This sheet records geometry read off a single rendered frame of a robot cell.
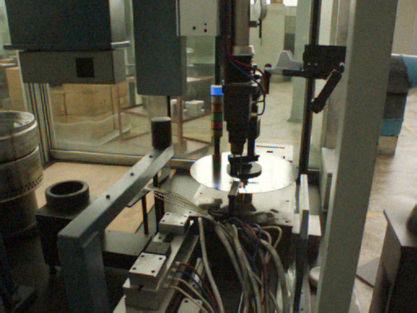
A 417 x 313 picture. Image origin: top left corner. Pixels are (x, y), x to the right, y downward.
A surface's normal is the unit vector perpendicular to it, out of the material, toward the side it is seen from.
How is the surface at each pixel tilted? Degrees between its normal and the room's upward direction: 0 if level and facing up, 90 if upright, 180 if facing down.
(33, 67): 90
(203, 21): 90
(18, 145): 90
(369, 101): 90
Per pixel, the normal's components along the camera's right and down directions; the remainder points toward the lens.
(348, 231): -0.20, 0.33
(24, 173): 0.93, 0.13
